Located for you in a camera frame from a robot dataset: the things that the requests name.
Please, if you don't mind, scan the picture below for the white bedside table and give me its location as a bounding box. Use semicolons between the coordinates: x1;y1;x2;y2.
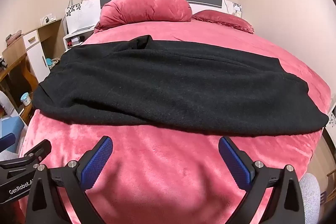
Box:
63;28;95;50

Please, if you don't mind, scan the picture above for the grey cloth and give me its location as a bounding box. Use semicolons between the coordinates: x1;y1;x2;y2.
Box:
299;173;321;224

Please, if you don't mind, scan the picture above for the white and wooden cabinet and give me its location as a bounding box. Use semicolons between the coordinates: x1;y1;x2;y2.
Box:
22;18;66;83

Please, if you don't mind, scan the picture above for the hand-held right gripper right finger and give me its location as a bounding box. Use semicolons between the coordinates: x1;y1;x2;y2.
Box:
218;136;306;224

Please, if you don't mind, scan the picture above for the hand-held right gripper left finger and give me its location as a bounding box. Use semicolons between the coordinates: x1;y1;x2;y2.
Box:
25;135;114;224

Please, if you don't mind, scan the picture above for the pink satin pillow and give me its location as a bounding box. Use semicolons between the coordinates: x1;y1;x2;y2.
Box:
191;9;255;35

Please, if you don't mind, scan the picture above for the wooden desk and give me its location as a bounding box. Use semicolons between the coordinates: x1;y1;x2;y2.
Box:
0;35;40;125

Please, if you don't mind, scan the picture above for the light blue box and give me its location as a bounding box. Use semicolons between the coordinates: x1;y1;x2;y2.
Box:
0;116;23;141

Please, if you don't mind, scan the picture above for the pink cloth bundle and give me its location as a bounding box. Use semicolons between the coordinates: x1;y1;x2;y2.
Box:
5;32;23;45

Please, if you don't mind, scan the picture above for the large pink plush pillow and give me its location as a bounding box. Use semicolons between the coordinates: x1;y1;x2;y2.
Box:
94;0;193;33

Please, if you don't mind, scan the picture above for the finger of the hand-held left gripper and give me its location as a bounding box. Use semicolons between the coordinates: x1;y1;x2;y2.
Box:
0;139;52;180
0;132;16;151

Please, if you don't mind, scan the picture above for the white and blue jar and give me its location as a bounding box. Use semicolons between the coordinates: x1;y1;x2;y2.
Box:
20;92;31;107

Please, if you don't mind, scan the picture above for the bed with pink blanket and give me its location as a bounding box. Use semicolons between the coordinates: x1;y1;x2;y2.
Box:
18;21;332;224

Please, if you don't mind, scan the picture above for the black knitted garment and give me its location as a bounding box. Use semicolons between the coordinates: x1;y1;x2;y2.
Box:
32;35;329;138

